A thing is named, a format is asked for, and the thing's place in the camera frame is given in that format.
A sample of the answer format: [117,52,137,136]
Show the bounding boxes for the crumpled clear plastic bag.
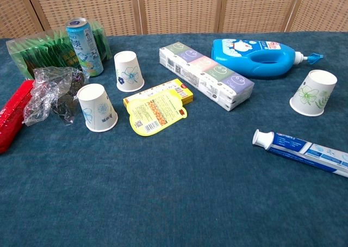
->
[22,66,90,127]

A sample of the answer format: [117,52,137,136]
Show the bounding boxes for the dark blue table cloth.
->
[0,31,348,247]

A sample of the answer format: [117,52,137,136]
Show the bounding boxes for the pastel tissue multipack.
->
[159,41,255,112]

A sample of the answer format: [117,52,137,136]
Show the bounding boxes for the blue detergent bottle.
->
[211,38,324,79]

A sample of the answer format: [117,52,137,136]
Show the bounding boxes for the wicker folding screen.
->
[0,0,348,39]

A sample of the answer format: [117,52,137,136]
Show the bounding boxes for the light blue drink can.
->
[65,17,104,77]

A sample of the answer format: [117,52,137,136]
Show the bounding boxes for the yellow snack pouch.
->
[126,89,189,137]

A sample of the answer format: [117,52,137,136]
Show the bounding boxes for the blue white toothpaste tube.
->
[252,128,348,178]

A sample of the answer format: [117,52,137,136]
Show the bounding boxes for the red snack package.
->
[0,79,35,155]

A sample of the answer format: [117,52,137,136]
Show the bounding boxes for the flat yellow cardboard box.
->
[123,78,194,114]

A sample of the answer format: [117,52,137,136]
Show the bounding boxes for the clear box green sachets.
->
[5,20,113,81]

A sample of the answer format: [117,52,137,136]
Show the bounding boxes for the white paper cup green flowers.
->
[289,69,338,117]

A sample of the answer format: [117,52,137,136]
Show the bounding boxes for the white paper cup blue flowers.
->
[114,51,145,92]
[77,83,119,133]

